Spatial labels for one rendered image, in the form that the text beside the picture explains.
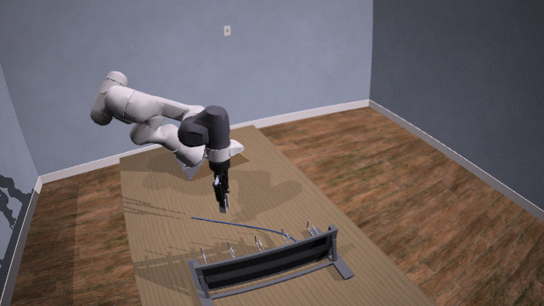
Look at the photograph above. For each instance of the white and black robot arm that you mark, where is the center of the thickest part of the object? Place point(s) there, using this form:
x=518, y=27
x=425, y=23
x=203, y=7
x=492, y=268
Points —
x=202, y=130

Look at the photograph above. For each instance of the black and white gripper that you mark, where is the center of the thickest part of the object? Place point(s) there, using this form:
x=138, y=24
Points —
x=221, y=181

